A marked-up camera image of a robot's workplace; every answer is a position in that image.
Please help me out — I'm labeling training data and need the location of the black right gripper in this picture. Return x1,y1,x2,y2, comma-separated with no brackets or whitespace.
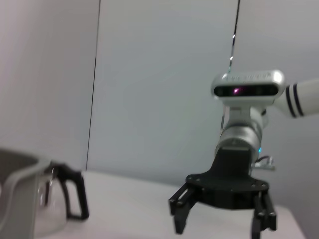
168,146,278,239

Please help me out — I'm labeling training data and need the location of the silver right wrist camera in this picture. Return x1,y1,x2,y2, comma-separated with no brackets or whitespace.
211,69,287,106

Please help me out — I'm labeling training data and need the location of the grey perforated storage bin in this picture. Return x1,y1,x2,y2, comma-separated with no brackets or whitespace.
0,148,52,239

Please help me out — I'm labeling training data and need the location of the glass pitcher black handle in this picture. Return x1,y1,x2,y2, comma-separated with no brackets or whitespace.
37,163,90,235

